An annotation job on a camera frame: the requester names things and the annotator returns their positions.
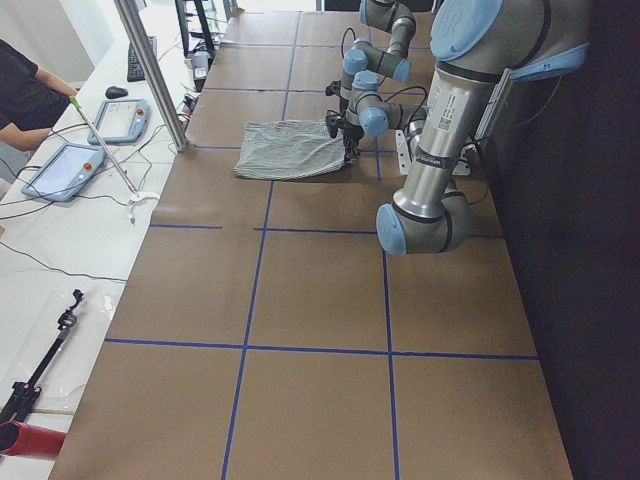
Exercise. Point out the near blue teach pendant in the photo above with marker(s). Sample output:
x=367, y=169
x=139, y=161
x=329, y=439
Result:
x=66, y=173

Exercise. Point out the person in black shirt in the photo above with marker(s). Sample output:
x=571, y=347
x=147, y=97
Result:
x=32, y=100

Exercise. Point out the far blue teach pendant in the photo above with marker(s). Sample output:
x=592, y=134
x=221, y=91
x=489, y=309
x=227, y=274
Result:
x=122, y=121

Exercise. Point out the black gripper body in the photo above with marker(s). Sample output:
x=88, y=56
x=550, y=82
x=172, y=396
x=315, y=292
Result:
x=344, y=103
x=349, y=135

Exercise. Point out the black keyboard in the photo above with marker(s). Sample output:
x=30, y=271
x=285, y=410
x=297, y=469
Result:
x=135, y=71

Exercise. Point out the grey aluminium frame post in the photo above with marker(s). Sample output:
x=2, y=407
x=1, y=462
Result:
x=137, y=35

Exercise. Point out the blue teach pendant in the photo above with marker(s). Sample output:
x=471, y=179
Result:
x=66, y=173
x=122, y=121

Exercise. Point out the long metal reach stick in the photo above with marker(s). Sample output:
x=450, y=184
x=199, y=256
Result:
x=136, y=195

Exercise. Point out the red cylinder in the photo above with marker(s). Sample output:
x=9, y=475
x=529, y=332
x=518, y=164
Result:
x=31, y=441

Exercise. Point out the black computer mouse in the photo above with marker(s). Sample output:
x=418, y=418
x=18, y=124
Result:
x=114, y=92

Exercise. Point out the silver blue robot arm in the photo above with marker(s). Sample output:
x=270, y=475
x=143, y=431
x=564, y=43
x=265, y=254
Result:
x=391, y=17
x=475, y=44

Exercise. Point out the navy white striped polo shirt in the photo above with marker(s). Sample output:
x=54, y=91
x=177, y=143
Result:
x=288, y=150

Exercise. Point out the black tripod tool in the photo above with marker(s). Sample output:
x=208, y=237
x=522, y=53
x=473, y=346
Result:
x=25, y=393

